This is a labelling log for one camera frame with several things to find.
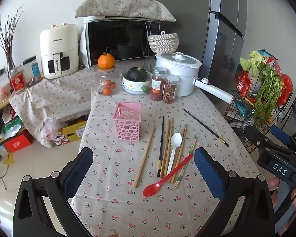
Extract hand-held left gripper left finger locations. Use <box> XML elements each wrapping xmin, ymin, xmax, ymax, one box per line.
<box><xmin>13</xmin><ymin>147</ymin><xmax>94</xmax><ymax>237</ymax></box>

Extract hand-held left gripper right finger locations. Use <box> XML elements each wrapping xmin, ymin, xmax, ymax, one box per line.
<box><xmin>194</xmin><ymin>147</ymin><xmax>283</xmax><ymax>237</ymax></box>

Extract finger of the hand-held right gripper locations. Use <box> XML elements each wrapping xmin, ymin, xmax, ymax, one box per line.
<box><xmin>271</xmin><ymin>125</ymin><xmax>296</xmax><ymax>157</ymax></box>
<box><xmin>244</xmin><ymin>125</ymin><xmax>296</xmax><ymax>155</ymax></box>

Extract green print disposable chopstick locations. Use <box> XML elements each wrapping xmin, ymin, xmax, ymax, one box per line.
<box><xmin>174</xmin><ymin>135</ymin><xmax>197</xmax><ymax>187</ymax></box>
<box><xmin>177</xmin><ymin>135</ymin><xmax>199</xmax><ymax>188</ymax></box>

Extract black chopstick with gold band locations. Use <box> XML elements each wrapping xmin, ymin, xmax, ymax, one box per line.
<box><xmin>183</xmin><ymin>109</ymin><xmax>229</xmax><ymax>147</ymax></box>
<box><xmin>157</xmin><ymin>116</ymin><xmax>165</xmax><ymax>178</ymax></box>

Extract white plastic spoon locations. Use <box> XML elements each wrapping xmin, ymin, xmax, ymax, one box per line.
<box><xmin>166</xmin><ymin>132</ymin><xmax>183</xmax><ymax>176</ymax></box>

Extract red plastic spoon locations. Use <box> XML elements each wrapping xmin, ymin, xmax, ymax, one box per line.
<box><xmin>142</xmin><ymin>153</ymin><xmax>194</xmax><ymax>197</ymax></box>

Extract pink plastic utensil basket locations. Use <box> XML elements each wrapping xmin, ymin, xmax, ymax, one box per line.
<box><xmin>111</xmin><ymin>102</ymin><xmax>143</xmax><ymax>143</ymax></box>

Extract blue snack packet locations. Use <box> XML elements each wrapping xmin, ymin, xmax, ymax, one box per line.
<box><xmin>236</xmin><ymin>101</ymin><xmax>253</xmax><ymax>119</ymax></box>

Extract yellow cardboard box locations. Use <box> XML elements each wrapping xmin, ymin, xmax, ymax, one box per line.
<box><xmin>57</xmin><ymin>119</ymin><xmax>88</xmax><ymax>143</ymax></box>

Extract cherry print tablecloth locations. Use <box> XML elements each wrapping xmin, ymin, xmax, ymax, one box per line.
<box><xmin>71</xmin><ymin>59</ymin><xmax>262</xmax><ymax>237</ymax></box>

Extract red plastic bag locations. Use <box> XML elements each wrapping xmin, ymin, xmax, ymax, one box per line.
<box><xmin>276</xmin><ymin>73</ymin><xmax>294</xmax><ymax>107</ymax></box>

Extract green leafy vegetables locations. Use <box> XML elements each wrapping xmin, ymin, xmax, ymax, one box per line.
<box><xmin>239</xmin><ymin>50</ymin><xmax>282</xmax><ymax>129</ymax></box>

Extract clear plastic bag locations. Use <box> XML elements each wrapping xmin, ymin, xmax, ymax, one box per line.
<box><xmin>43</xmin><ymin>118</ymin><xmax>61</xmax><ymax>139</ymax></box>

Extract red snack packet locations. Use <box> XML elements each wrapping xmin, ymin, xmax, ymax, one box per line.
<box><xmin>236</xmin><ymin>70</ymin><xmax>253</xmax><ymax>97</ymax></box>

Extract red box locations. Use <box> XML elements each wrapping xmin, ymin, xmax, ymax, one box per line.
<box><xmin>3</xmin><ymin>130</ymin><xmax>34</xmax><ymax>153</ymax></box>

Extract cherry print side cloth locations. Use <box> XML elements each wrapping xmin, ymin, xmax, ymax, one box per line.
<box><xmin>9</xmin><ymin>68</ymin><xmax>95</xmax><ymax>149</ymax></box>

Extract jar of dried slices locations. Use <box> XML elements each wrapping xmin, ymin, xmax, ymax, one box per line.
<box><xmin>162</xmin><ymin>74</ymin><xmax>179</xmax><ymax>104</ymax></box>

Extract glass jar with wooden lid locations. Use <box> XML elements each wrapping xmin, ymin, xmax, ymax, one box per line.
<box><xmin>95</xmin><ymin>67</ymin><xmax>119</xmax><ymax>97</ymax></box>

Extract white electric cooking pot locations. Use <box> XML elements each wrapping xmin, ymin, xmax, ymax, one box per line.
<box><xmin>155</xmin><ymin>52</ymin><xmax>234</xmax><ymax>104</ymax></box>

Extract white ceramic bowl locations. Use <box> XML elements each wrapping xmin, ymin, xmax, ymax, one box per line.
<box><xmin>122</xmin><ymin>71</ymin><xmax>154</xmax><ymax>95</ymax></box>

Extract jar of red dried fruit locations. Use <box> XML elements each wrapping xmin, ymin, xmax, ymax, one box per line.
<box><xmin>151</xmin><ymin>67</ymin><xmax>167</xmax><ymax>102</ymax></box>

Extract glass bottle with red label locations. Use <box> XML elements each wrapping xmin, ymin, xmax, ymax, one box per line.
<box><xmin>6</xmin><ymin>56</ymin><xmax>28</xmax><ymax>95</ymax></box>

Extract clear container with blue label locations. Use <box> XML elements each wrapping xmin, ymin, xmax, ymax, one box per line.
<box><xmin>22</xmin><ymin>55</ymin><xmax>43</xmax><ymax>82</ymax></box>

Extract large orange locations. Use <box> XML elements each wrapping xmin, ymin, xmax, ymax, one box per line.
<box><xmin>98</xmin><ymin>52</ymin><xmax>116</xmax><ymax>70</ymax></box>

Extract dark green squash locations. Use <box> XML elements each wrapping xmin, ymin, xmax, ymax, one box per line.
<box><xmin>127</xmin><ymin>67</ymin><xmax>148</xmax><ymax>82</ymax></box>

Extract cream air fryer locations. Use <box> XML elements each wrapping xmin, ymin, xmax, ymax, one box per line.
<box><xmin>40</xmin><ymin>23</ymin><xmax>79</xmax><ymax>80</ymax></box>

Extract grey refrigerator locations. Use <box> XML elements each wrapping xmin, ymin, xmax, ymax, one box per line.
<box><xmin>155</xmin><ymin>0</ymin><xmax>248</xmax><ymax>86</ymax></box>

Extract black microwave oven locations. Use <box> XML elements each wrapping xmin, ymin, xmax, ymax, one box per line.
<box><xmin>83</xmin><ymin>15</ymin><xmax>161</xmax><ymax>69</ymax></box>

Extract dry twigs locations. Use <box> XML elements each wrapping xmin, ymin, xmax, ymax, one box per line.
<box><xmin>0</xmin><ymin>3</ymin><xmax>24</xmax><ymax>63</ymax></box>

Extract floral pillow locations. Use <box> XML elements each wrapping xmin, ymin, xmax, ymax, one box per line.
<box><xmin>74</xmin><ymin>0</ymin><xmax>176</xmax><ymax>23</ymax></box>

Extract black wire rack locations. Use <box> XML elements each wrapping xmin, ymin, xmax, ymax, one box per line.
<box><xmin>223</xmin><ymin>83</ymin><xmax>296</xmax><ymax>154</ymax></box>

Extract woven rope basket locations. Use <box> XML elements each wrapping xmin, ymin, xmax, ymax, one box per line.
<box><xmin>148</xmin><ymin>31</ymin><xmax>179</xmax><ymax>54</ymax></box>

